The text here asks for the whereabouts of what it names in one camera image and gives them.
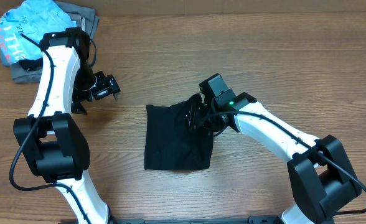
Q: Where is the black t-shirt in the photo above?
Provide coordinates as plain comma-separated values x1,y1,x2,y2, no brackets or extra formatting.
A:
144,94,214,171

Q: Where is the light blue printed t-shirt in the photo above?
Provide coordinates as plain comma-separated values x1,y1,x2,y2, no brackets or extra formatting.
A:
0,0,77,66

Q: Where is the folded grey garment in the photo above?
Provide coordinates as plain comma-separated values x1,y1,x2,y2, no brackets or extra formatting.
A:
10,1,99,83

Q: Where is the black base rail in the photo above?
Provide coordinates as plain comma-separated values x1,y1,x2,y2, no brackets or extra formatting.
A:
111,215,283,224

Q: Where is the small black garment in pile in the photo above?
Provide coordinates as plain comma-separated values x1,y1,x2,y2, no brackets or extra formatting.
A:
18,58,43,71

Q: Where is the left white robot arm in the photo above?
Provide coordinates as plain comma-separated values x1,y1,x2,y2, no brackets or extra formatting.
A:
9,27,121,224

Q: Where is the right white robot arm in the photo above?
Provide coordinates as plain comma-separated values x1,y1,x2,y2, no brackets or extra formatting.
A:
189,73,362,223

